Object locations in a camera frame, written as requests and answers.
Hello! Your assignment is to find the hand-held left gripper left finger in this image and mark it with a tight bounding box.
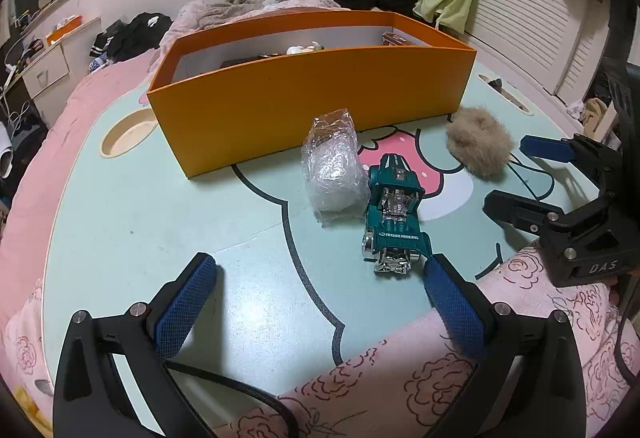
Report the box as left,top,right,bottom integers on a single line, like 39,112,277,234
52,252,219,438

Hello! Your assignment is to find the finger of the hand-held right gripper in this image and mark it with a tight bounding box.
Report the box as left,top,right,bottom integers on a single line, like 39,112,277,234
483,190,633,289
520,134,621,189

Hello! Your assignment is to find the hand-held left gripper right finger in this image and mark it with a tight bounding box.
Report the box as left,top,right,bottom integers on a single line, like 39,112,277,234
421,254,588,438

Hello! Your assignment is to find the brown fur pompom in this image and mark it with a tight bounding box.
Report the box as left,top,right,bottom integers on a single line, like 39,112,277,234
445,106,516,179

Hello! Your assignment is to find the teal toy car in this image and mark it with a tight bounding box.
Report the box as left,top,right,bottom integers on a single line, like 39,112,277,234
361,154,433,275

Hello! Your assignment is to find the clear plastic bag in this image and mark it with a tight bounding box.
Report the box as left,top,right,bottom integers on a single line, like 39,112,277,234
301,108,371,225

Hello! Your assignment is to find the orange cardboard box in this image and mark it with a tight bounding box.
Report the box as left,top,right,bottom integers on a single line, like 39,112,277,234
146,10,477,179

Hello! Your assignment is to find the mint green cartoon desktop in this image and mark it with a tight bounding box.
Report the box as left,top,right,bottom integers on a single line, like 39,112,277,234
42,52,608,436

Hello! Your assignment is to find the crumpled beige cloth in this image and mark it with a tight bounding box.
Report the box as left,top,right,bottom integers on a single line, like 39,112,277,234
580,98,608,139

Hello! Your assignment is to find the pink floral cloth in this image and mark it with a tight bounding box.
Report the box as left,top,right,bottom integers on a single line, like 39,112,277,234
0,245,640,438

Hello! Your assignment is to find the white louvered door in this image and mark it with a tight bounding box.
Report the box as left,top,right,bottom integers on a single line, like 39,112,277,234
460,0,616,106

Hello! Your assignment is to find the yellow cloth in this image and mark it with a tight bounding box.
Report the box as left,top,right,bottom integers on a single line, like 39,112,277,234
12,383,53,438

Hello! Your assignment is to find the pink bed blanket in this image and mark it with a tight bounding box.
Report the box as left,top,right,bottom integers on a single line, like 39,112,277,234
0,50,166,319

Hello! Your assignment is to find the white drawer cabinet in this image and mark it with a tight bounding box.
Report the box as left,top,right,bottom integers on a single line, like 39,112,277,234
22,16,103,101

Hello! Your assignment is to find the black striped clothes pile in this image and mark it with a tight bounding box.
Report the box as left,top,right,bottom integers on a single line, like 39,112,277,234
90,12,173,63

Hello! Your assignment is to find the crumpled pink fleece blanket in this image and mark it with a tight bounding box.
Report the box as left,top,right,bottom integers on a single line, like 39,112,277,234
159,0,351,63

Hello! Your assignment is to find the small orange box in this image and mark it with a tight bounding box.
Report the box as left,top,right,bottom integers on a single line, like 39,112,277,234
45,15,83,43

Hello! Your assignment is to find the black braided cable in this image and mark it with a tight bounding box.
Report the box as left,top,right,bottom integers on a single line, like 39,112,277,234
167,362,301,438

